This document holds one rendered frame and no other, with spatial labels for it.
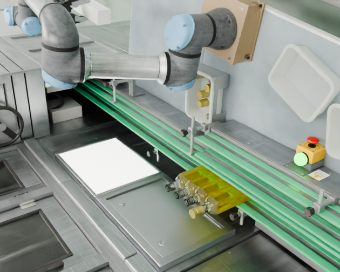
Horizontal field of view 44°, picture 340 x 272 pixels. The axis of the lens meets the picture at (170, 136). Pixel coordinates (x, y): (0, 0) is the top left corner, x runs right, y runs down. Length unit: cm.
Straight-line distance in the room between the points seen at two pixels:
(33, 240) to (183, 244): 56
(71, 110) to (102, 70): 108
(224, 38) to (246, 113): 35
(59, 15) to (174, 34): 37
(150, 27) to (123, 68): 76
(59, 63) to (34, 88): 85
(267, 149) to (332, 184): 27
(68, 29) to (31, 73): 85
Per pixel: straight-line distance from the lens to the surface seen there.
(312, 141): 147
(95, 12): 189
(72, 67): 141
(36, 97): 225
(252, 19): 157
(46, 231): 172
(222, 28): 153
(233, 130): 169
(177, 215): 167
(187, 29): 143
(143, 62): 147
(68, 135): 236
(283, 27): 154
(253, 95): 168
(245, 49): 161
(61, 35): 137
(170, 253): 150
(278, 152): 158
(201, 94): 183
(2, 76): 217
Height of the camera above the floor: 191
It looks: 32 degrees down
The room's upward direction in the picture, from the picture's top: 107 degrees counter-clockwise
